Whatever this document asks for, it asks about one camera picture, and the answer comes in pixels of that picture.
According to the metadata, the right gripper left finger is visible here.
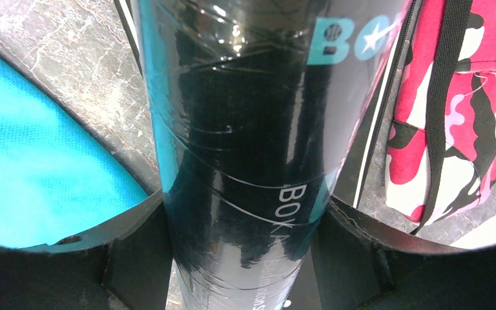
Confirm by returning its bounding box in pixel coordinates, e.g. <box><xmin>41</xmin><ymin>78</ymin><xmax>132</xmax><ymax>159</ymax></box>
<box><xmin>0</xmin><ymin>191</ymin><xmax>172</xmax><ymax>309</ymax></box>

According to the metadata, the pink camouflage bag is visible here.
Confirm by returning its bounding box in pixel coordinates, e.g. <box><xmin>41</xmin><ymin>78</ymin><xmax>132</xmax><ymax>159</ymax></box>
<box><xmin>385</xmin><ymin>1</ymin><xmax>496</xmax><ymax>229</ymax></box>

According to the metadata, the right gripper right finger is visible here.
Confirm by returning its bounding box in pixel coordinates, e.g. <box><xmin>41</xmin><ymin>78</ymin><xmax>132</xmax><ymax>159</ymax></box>
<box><xmin>311</xmin><ymin>198</ymin><xmax>496</xmax><ymax>309</ymax></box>

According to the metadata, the black shuttlecock tube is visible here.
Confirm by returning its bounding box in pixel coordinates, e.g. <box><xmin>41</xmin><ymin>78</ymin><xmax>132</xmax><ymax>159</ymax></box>
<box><xmin>132</xmin><ymin>1</ymin><xmax>410</xmax><ymax>309</ymax></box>

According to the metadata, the black racket cover bag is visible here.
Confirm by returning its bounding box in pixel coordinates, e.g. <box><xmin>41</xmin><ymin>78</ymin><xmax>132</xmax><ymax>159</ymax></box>
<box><xmin>115</xmin><ymin>1</ymin><xmax>419</xmax><ymax>206</ymax></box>

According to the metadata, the teal folded cloth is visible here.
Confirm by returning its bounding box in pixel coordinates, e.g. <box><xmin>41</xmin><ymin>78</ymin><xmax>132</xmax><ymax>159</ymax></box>
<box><xmin>0</xmin><ymin>58</ymin><xmax>147</xmax><ymax>248</ymax></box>

